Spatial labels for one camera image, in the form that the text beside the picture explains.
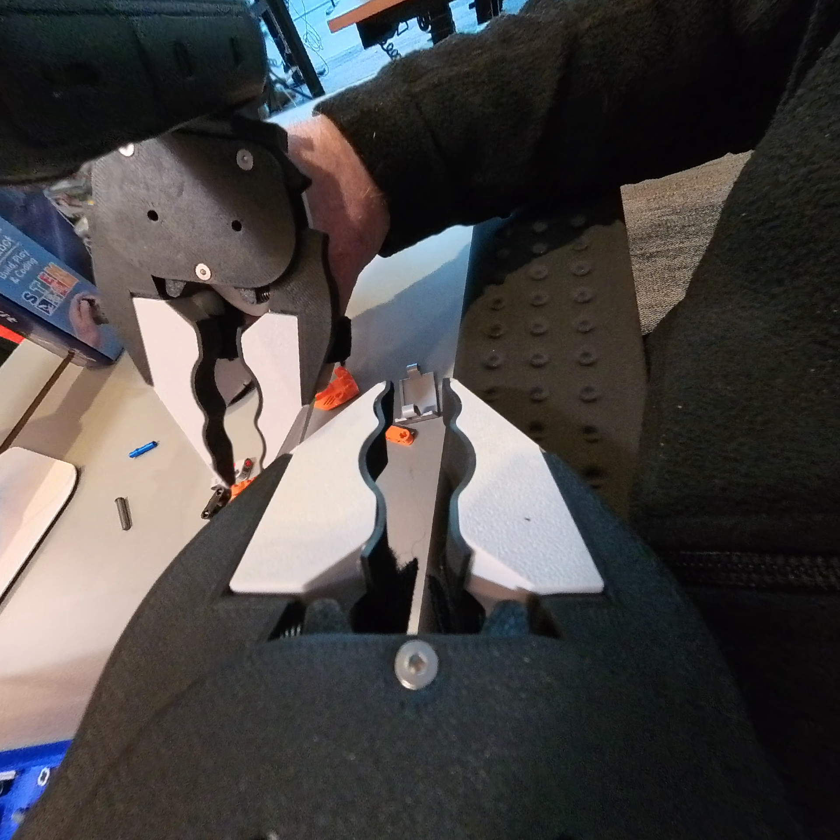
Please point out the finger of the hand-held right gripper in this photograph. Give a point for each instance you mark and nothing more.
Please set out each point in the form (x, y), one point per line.
(170, 354)
(279, 367)

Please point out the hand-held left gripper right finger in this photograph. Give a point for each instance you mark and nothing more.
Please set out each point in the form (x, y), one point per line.
(525, 525)

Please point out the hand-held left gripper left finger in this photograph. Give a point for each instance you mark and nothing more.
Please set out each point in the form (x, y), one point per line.
(308, 525)

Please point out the orange wing panel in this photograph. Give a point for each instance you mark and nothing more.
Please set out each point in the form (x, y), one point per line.
(338, 390)

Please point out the person's right forearm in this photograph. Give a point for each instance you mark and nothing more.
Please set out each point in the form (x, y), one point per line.
(558, 111)

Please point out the black brick link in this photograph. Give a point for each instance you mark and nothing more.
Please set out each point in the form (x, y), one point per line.
(215, 502)

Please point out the person's right hand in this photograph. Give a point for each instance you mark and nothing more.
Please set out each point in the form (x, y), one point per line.
(348, 203)

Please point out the blue brick pin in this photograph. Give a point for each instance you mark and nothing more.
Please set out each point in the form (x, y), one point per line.
(143, 449)

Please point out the small orange brick piece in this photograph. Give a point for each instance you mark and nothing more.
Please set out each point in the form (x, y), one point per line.
(400, 435)

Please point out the grey flat brick piece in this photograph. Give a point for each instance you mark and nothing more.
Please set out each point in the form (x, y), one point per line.
(417, 394)

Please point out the robot kit box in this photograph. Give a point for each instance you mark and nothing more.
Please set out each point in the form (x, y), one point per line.
(46, 282)

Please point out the dark grey brick axle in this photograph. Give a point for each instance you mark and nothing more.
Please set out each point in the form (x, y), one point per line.
(123, 513)

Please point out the dark perforated panel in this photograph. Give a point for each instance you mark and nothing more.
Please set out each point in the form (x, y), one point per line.
(544, 341)

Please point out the blue plastic bin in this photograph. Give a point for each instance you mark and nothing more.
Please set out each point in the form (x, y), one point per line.
(33, 787)

